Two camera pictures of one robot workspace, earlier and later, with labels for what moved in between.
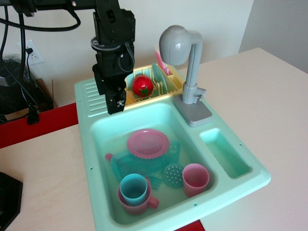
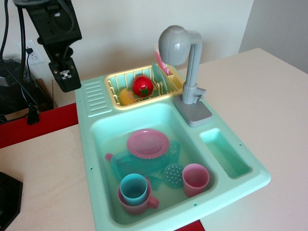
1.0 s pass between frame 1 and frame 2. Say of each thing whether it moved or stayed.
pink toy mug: stayed
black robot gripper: moved
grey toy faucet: stayed
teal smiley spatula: stayed
